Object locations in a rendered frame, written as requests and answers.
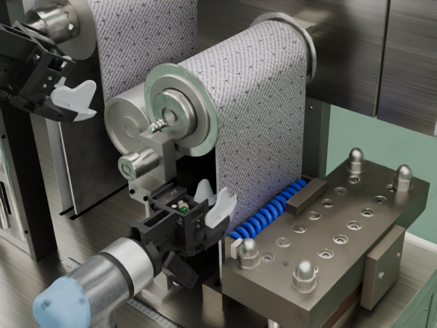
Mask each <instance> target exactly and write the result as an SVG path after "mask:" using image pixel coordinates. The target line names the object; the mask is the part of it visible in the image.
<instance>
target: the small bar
mask: <svg viewBox="0 0 437 328"><path fill-rule="evenodd" d="M324 191H326V181H324V180H321V179H318V178H314V179H313V180H312V181H311V182H310V183H308V184H307V185H305V186H304V187H303V188H302V189H301V190H300V191H299V192H297V193H296V194H295V195H293V196H292V197H291V198H290V199H289V200H288V201H287V202H285V211H287V212H289V213H292V214H294V215H298V214H299V213H300V212H301V211H302V210H303V209H305V208H306V207H307V206H308V205H309V204H311V203H312V202H313V201H314V200H315V199H316V198H317V197H318V196H320V195H321V194H322V193H323V192H324Z"/></svg>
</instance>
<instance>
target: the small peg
mask: <svg viewBox="0 0 437 328"><path fill-rule="evenodd" d="M165 127H166V122H165V120H163V119H162V118H161V119H159V120H158V121H156V122H154V123H153V124H150V125H149V126H148V132H149V133H150V134H154V133H156V132H158V131H159V130H161V129H163V128H165Z"/></svg>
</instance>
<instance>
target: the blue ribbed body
mask: <svg viewBox="0 0 437 328"><path fill-rule="evenodd" d="M308 183H309V182H308V181H304V180H301V179H298V180H295V183H292V184H291V185H290V186H289V187H287V188H286V189H285V191H282V192H281V193H280V195H277V196H276V197H275V198H274V199H273V200H271V201H270V202H269V204H266V205H264V208H261V209H260V210H259V211H258V213H255V214H254V215H253V217H250V218H248V220H247V222H244V223H242V225H241V226H239V227H237V228H236V229H235V232H231V233H230V236H229V237H231V238H233V239H235V240H238V239H239V238H241V239H245V238H253V237H255V236H256V235H257V234H259V233H260V232H261V231H262V230H263V229H264V228H265V227H266V226H268V225H269V224H270V223H272V222H273V221H274V220H275V219H276V218H277V217H278V216H280V215H281V214H282V213H284V212H285V202H287V201H288V200H289V199H290V198H291V197H292V196H293V195H295V194H296V193H297V192H299V191H300V190H301V189H302V188H303V187H304V186H305V185H307V184H308Z"/></svg>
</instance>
